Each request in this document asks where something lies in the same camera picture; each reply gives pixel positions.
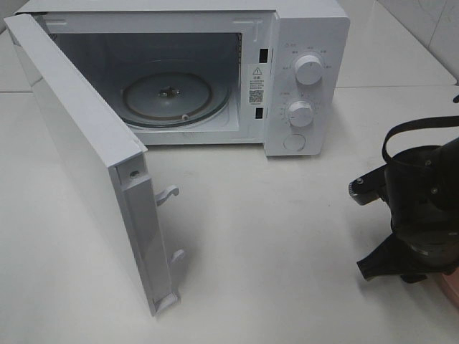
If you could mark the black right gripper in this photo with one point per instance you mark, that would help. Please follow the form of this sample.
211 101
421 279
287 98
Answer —
414 250

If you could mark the pink round plate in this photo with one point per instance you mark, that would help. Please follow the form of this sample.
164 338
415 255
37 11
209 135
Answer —
449 285

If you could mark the round white door button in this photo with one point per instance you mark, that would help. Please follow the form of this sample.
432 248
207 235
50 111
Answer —
294 142

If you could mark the white microwave knob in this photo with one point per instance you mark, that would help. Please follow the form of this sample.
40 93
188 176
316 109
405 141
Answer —
308 69
300 114

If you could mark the white microwave door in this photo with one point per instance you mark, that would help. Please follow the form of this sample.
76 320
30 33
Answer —
103 158

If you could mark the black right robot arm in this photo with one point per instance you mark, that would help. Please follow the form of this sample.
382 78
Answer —
420 187

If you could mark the white microwave oven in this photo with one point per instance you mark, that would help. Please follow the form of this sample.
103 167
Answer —
251 46

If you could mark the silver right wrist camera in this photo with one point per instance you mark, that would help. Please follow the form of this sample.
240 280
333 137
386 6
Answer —
369 187

